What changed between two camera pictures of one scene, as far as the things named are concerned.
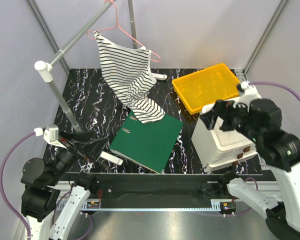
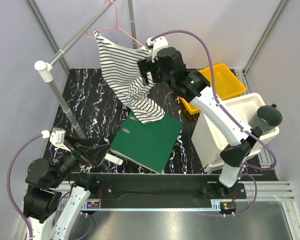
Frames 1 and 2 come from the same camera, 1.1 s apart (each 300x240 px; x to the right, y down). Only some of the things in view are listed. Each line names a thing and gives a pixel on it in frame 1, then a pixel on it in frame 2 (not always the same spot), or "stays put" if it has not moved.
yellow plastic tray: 199,89 stays put
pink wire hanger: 117,25 stays put
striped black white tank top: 127,70 stays put
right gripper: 209,118 -> 145,67
